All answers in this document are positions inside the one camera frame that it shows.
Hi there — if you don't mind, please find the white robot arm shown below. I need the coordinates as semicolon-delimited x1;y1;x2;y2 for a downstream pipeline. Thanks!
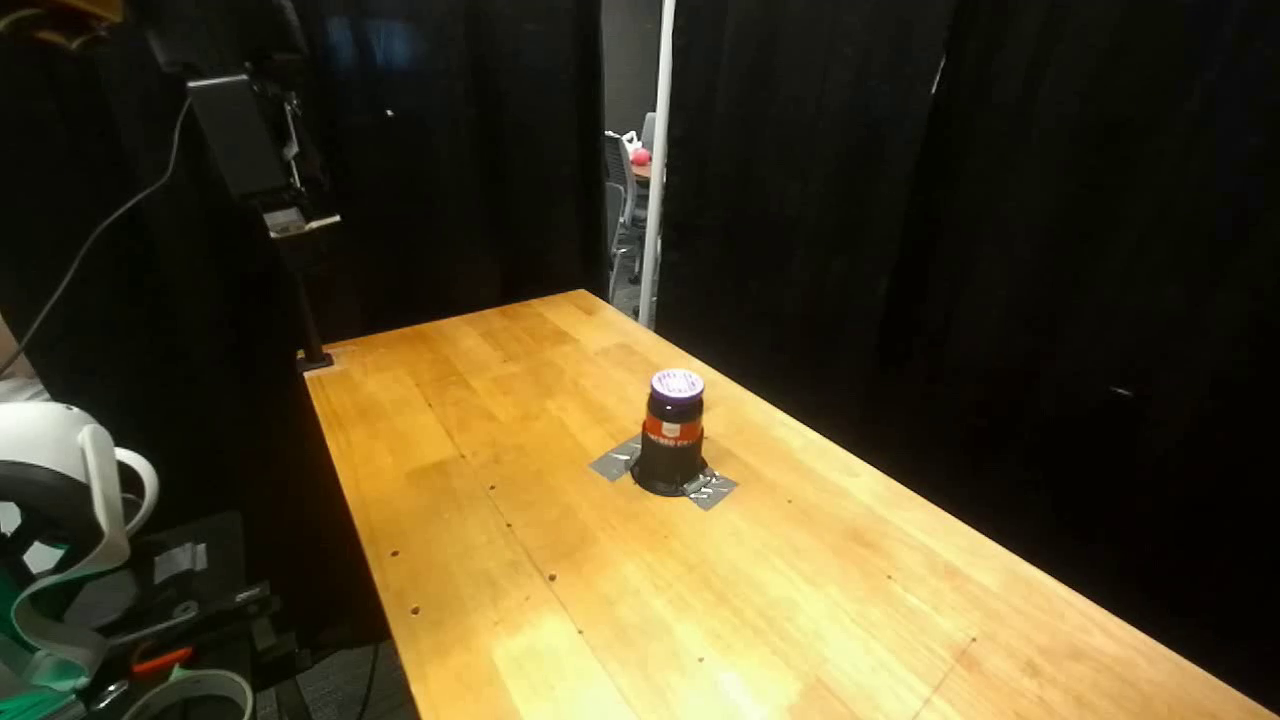
0;365;161;693

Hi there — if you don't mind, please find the dark cup with purple lid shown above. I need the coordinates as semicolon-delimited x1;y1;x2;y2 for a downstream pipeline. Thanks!
630;370;709;497

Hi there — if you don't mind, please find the white vertical pole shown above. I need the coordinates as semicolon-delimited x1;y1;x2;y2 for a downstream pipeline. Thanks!
640;0;679;327

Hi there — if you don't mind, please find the black curtain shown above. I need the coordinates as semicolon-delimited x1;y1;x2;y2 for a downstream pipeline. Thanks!
0;0;1280;701

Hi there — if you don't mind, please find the grey tape piece on stand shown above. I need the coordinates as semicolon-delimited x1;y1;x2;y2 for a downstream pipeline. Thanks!
151;545;207;584

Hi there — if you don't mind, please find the grey duct tape strip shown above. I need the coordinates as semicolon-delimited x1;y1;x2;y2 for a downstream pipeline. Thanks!
593;435;737;512

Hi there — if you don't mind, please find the white cable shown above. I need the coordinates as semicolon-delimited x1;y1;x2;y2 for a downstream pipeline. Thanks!
0;94;199;379

